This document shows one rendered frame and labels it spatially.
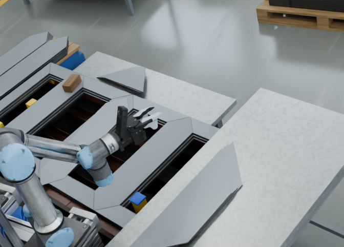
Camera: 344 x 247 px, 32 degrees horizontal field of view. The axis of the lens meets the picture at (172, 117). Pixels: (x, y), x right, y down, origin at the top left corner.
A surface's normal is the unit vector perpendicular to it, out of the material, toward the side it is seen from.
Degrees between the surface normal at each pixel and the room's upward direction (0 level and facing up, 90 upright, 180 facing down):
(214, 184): 0
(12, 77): 0
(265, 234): 0
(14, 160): 83
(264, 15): 90
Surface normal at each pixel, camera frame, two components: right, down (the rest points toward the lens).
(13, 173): 0.53, 0.33
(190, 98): -0.22, -0.74
